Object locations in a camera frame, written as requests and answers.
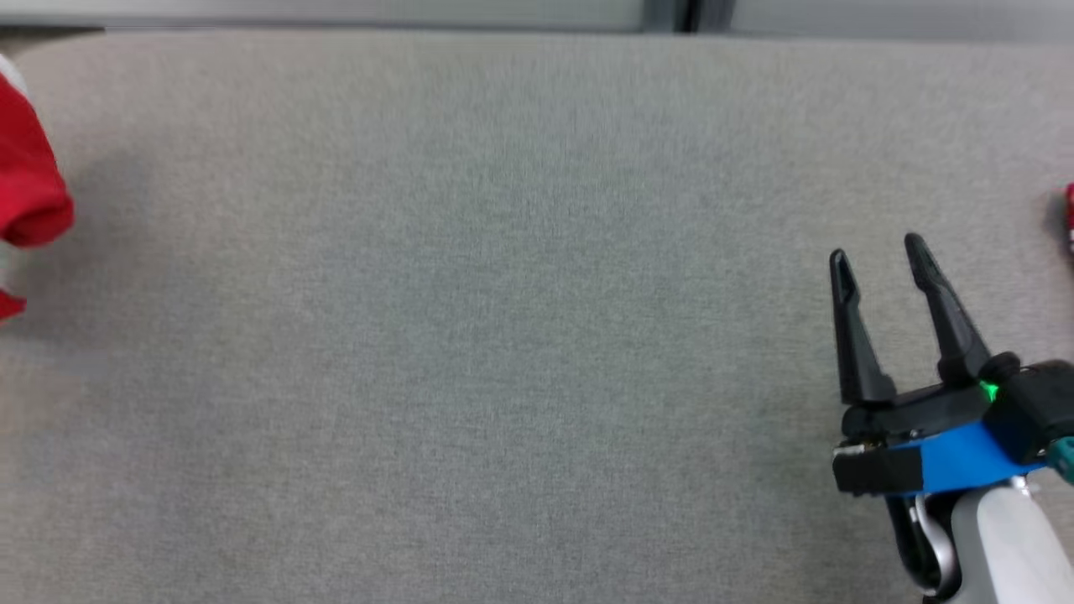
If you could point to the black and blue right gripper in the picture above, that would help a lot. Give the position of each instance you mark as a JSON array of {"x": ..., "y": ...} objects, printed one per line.
[{"x": 956, "y": 457}]

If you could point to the red shorts with white band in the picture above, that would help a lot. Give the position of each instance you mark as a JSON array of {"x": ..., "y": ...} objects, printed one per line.
[{"x": 29, "y": 184}]

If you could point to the red jersey with striped trim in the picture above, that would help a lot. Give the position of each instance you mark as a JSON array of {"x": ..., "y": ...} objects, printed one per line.
[{"x": 1071, "y": 218}]

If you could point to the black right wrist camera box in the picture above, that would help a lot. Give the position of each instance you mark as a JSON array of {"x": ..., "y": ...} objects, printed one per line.
[{"x": 1036, "y": 411}]

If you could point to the grey round wall post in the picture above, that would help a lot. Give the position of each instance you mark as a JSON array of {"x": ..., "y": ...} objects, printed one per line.
[
  {"x": 718, "y": 15},
  {"x": 663, "y": 15}
]

